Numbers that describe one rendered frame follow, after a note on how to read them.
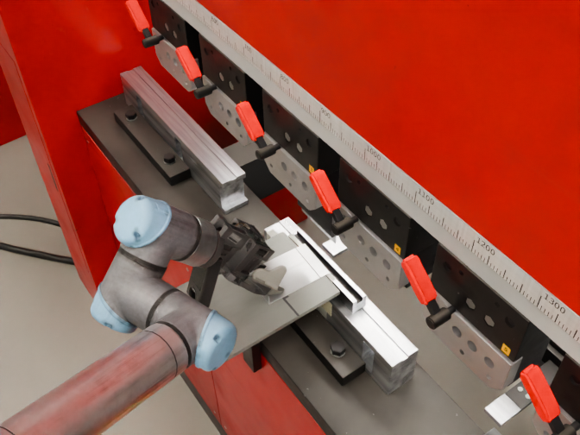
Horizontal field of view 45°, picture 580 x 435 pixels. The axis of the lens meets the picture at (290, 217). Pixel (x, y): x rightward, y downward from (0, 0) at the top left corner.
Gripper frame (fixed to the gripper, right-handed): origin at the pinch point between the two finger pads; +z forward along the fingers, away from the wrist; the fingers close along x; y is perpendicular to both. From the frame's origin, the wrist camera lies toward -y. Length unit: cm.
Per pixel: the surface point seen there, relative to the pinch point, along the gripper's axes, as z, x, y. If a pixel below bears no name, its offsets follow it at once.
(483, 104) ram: -37, -32, 43
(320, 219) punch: -1.8, -1.4, 15.1
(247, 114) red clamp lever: -20.3, 9.8, 21.6
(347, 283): 9.0, -7.5, 8.5
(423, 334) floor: 122, 23, -11
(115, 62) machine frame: 6, 85, 1
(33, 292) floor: 54, 112, -93
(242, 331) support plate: -4.9, -6.8, -7.4
